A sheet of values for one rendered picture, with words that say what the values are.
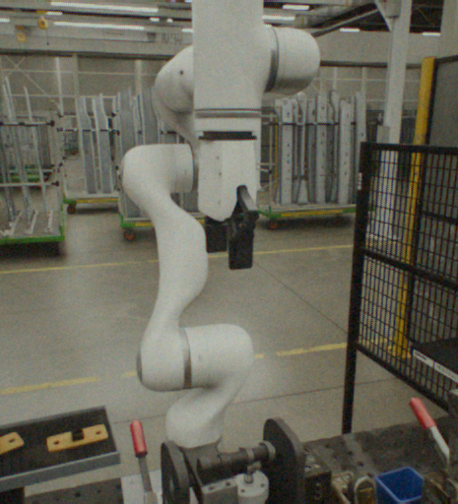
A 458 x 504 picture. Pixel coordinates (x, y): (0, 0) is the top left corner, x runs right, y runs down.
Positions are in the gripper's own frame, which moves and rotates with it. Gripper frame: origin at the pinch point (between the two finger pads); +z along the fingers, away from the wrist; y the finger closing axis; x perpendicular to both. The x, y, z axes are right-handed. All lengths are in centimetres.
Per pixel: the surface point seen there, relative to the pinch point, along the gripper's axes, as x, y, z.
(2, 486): -31.0, -1.6, 29.2
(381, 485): 47, -21, 66
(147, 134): 128, -658, -2
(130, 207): 99, -656, 98
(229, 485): -3.2, 9.0, 29.1
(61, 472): -23.6, -1.6, 29.1
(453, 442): 33.9, 9.7, 31.2
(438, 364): 68, -29, 42
